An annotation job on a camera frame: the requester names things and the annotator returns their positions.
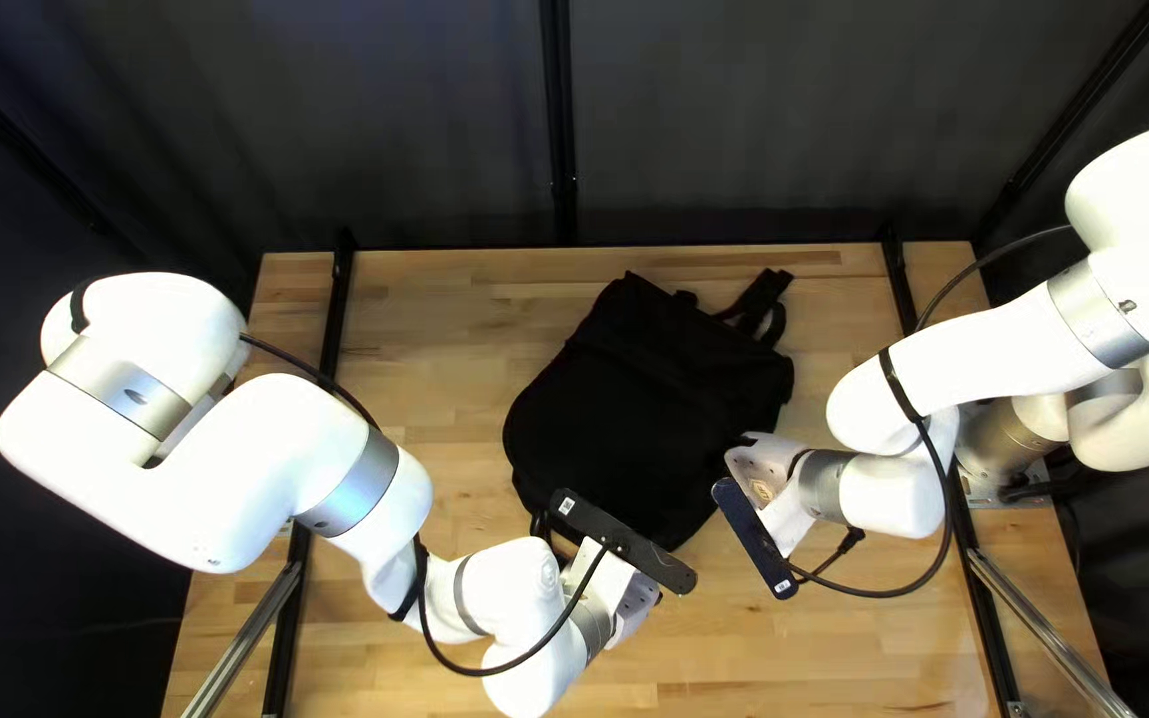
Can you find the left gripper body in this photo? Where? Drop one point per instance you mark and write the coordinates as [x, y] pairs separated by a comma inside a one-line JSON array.
[[624, 598]]

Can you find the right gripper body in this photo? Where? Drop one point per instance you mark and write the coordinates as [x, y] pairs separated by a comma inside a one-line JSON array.
[[769, 469]]

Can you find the black backpack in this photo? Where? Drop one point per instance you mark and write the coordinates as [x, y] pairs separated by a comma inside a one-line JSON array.
[[644, 399]]

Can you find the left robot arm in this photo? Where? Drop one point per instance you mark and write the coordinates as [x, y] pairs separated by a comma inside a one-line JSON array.
[[235, 449]]

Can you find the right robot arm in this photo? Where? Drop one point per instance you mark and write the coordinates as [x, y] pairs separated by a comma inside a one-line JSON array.
[[983, 349]]

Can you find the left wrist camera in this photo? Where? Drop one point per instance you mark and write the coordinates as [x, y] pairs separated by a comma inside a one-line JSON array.
[[624, 544]]

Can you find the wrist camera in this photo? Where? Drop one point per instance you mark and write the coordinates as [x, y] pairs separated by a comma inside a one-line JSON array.
[[624, 544], [754, 538]]

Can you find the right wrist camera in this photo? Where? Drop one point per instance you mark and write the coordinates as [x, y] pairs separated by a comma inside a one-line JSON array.
[[754, 538]]

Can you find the black frame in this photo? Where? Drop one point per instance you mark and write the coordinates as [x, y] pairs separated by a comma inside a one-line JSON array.
[[557, 100]]

